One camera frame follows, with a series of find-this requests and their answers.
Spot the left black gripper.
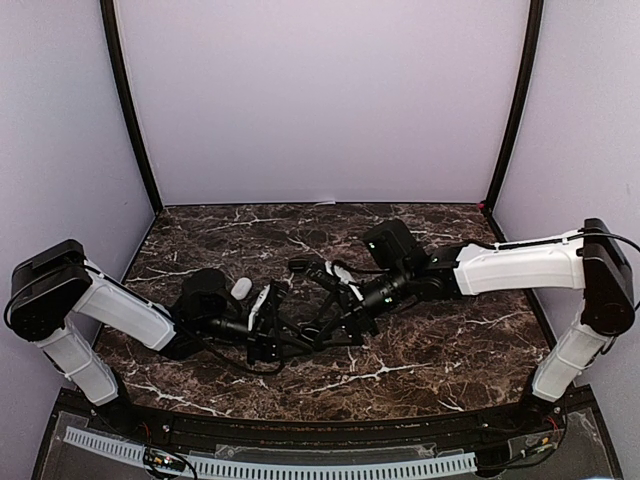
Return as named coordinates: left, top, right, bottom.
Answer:
left=198, top=309, right=314, bottom=367

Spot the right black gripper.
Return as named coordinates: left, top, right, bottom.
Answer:
left=312, top=263, right=414, bottom=346

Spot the white earbud charging case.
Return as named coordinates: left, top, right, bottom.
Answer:
left=231, top=277, right=253, bottom=301

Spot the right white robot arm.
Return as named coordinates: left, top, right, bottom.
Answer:
left=305, top=218, right=638, bottom=434

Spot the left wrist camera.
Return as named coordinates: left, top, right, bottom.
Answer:
left=248, top=281, right=289, bottom=333

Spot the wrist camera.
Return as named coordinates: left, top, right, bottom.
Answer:
left=248, top=281, right=289, bottom=333
left=305, top=261, right=358, bottom=295

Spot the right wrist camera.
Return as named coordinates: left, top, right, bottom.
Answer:
left=305, top=261, right=358, bottom=295

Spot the white slotted cable duct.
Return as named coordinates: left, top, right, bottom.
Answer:
left=63, top=426, right=477, bottom=479

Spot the black front rail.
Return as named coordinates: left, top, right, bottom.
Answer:
left=132, top=405, right=524, bottom=448

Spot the left black frame post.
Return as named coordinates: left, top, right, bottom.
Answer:
left=99, top=0, right=164, bottom=215

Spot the black frame post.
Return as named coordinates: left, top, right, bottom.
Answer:
left=99, top=0, right=164, bottom=215
left=482, top=0, right=544, bottom=216

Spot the right black frame post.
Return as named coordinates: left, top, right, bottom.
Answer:
left=482, top=0, right=544, bottom=216

